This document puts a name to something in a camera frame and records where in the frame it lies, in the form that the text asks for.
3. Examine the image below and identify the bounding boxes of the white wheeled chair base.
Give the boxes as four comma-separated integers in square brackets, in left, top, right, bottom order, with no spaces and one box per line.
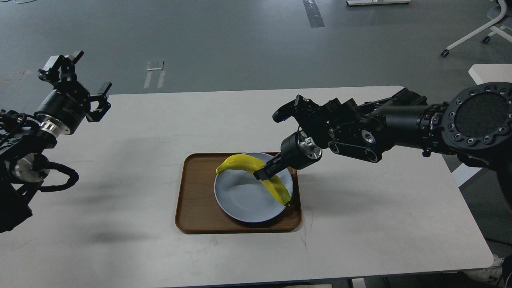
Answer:
[440,0,511,57]

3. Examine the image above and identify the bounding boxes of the brown wooden tray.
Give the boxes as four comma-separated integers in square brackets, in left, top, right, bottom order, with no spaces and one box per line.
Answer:
[174,153,302,234]

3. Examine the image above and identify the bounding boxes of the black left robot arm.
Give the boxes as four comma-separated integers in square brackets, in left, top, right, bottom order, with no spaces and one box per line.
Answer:
[0,51,112,233]

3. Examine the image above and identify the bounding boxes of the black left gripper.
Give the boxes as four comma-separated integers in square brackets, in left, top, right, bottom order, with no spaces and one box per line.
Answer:
[34,50,113,135]

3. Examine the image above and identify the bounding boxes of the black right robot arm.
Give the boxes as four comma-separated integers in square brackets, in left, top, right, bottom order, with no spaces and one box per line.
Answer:
[254,82,512,205]

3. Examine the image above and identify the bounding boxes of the light blue plate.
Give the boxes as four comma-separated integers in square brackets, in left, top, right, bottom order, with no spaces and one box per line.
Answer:
[214,170,286,223]

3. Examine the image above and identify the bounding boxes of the white furniture base bar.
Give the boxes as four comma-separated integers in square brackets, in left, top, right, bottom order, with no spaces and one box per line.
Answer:
[346,0,412,6]

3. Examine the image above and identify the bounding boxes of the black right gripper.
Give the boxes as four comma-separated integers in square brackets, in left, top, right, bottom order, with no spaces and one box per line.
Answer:
[253,131,322,181]

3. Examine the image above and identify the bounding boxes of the yellow banana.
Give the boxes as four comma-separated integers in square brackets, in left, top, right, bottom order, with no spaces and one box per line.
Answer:
[215,154,291,206]

